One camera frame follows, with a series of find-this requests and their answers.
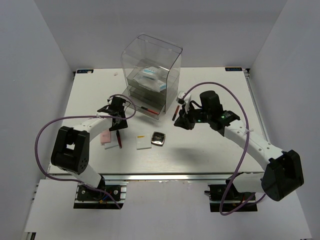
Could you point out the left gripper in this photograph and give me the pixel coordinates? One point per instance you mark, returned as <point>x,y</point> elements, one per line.
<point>123,124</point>

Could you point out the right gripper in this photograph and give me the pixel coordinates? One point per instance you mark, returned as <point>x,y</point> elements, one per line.
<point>184,121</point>

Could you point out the dark red lip gloss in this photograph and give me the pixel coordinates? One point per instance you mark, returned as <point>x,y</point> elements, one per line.
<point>119,139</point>

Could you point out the white cotton pad pack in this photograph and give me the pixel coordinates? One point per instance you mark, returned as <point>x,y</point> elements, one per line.
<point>152,72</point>
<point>150,84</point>

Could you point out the clear acrylic drawer organizer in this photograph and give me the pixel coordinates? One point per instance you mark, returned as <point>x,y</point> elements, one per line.
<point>144,51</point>

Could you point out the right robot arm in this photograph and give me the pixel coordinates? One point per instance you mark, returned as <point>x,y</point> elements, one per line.
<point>282,170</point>

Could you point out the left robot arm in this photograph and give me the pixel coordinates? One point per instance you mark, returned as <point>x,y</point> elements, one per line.
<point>71,151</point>

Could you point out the pink makeup card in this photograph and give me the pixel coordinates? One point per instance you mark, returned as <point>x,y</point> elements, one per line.
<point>105,137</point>

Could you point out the white flat packet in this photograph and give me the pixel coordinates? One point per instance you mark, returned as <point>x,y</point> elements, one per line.
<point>113,143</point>

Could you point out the white square compact box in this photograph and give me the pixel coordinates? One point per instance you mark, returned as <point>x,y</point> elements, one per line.
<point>143,142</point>

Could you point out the black gold compact case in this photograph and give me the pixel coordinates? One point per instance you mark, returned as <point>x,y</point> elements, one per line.
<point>158,138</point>

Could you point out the blue label left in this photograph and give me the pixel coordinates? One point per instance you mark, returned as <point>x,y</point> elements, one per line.
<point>84,71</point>

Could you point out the blue label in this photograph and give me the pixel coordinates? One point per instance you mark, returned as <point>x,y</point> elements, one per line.
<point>233,69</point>
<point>84,71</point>

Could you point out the blue label right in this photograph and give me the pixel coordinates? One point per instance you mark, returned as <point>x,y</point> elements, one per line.
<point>233,69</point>

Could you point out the aluminium front rail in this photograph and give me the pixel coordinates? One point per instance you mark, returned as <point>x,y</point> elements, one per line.
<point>166,177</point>

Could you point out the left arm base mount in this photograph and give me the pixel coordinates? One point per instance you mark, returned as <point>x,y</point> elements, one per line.
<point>93,200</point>

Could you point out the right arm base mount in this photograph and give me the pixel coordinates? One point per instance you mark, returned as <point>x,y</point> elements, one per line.
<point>232,200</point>

